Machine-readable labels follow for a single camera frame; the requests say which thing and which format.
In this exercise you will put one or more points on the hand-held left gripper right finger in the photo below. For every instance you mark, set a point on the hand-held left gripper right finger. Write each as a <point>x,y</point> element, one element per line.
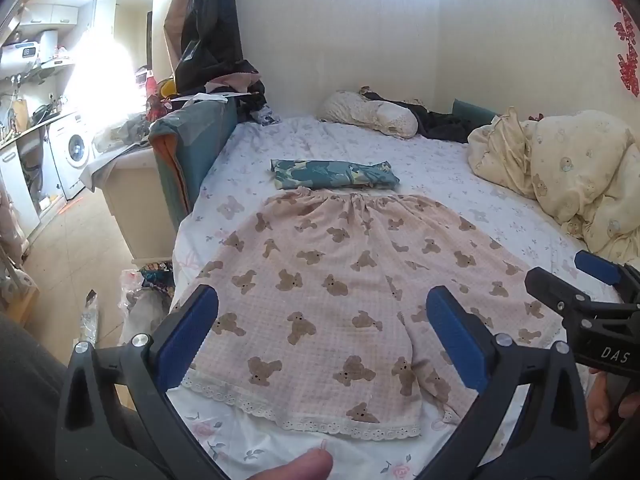
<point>457,340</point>

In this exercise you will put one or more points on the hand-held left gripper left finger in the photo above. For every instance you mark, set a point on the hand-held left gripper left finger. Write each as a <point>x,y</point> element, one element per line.
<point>190,340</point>

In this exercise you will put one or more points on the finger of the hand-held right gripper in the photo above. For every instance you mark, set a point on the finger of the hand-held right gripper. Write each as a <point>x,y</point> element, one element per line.
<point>550,285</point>
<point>597,266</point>

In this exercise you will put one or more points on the folded teal camouflage pants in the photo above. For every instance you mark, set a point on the folded teal camouflage pants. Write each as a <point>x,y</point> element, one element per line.
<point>335,174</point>

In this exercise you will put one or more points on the person's right hand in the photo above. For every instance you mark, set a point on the person's right hand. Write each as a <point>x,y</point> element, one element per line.
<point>602,410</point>

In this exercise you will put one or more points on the person's left hand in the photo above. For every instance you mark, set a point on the person's left hand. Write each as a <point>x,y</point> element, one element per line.
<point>307,466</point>

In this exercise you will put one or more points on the plastic bags heap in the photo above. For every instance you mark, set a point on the plastic bags heap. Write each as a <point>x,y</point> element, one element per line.
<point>145,300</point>

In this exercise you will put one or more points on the cream bear print duvet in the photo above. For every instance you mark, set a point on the cream bear print duvet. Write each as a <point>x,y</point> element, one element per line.
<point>565,170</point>

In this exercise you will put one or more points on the white packet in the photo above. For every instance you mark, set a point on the white packet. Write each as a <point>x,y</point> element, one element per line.
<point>91,315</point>

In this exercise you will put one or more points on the white bedside cabinet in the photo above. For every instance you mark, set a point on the white bedside cabinet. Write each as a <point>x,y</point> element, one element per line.
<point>135,200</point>

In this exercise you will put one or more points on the white floral bed sheet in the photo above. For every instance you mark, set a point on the white floral bed sheet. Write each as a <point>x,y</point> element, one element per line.
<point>430,160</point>

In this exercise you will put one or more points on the teal headboard with clothes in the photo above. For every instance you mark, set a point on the teal headboard with clothes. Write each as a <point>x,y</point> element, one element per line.
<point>195,155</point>

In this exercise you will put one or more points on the teal cushion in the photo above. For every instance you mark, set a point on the teal cushion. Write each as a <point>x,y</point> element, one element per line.
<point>472,109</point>

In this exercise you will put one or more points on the dark clothes heap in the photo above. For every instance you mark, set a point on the dark clothes heap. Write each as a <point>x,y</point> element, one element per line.
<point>440,125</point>

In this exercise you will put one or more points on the pink clothing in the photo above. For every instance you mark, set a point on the pink clothing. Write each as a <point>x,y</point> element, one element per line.
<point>10,240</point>

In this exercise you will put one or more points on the white washing machine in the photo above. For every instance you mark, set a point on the white washing machine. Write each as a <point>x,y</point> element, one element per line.
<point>72,152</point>

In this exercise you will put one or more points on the cream patterned pillow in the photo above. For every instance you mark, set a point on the cream patterned pillow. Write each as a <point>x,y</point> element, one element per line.
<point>370,112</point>

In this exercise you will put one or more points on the pile of mixed clothes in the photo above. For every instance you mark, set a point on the pile of mixed clothes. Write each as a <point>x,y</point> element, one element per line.
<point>250,95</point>

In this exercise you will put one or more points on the kitchen counter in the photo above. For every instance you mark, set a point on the kitchen counter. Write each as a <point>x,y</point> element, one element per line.
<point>30,127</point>

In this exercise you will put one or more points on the wooden cutting board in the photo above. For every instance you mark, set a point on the wooden cutting board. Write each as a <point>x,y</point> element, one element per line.
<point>21,115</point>

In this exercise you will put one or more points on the hanging dark garment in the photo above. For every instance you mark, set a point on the hanging dark garment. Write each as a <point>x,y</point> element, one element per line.
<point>210,25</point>

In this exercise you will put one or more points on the white water heater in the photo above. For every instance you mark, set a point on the white water heater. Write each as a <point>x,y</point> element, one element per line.
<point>20,55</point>

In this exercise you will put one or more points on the white upper cabinets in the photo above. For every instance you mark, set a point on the white upper cabinets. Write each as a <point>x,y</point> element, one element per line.
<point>55,12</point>

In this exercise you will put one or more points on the red paper wall decoration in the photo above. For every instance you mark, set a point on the red paper wall decoration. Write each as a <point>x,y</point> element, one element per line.
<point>629,45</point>

